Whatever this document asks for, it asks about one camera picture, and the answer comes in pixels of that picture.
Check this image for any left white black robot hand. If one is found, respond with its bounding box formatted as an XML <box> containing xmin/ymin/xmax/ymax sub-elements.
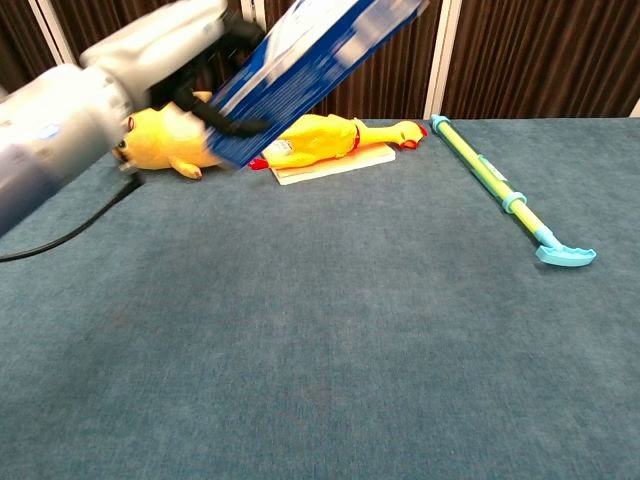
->
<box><xmin>79</xmin><ymin>0</ymin><xmax>271</xmax><ymax>139</ymax></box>

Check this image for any blue white toothpaste box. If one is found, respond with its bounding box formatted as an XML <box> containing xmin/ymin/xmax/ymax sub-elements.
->
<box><xmin>204</xmin><ymin>0</ymin><xmax>431</xmax><ymax>169</ymax></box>

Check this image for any yellow plush duck toy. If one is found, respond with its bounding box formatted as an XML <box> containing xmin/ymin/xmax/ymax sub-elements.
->
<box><xmin>110</xmin><ymin>89</ymin><xmax>236</xmax><ymax>180</ymax></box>

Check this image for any yellow rubber chicken toy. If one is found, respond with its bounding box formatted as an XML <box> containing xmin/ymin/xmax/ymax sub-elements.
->
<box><xmin>248</xmin><ymin>113</ymin><xmax>429</xmax><ymax>172</ymax></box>

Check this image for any yellow spiral notebook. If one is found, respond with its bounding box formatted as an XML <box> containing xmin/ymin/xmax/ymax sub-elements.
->
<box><xmin>269</xmin><ymin>142</ymin><xmax>396</xmax><ymax>186</ymax></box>

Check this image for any teal felt table mat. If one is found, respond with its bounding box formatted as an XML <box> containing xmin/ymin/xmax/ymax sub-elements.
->
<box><xmin>0</xmin><ymin>117</ymin><xmax>640</xmax><ymax>480</ymax></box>

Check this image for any green blue water pump toy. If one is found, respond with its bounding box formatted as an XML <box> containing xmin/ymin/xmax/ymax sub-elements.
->
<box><xmin>430</xmin><ymin>113</ymin><xmax>598</xmax><ymax>268</ymax></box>

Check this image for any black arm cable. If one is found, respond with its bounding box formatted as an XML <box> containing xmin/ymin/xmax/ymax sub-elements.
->
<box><xmin>0</xmin><ymin>172</ymin><xmax>144</xmax><ymax>262</ymax></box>

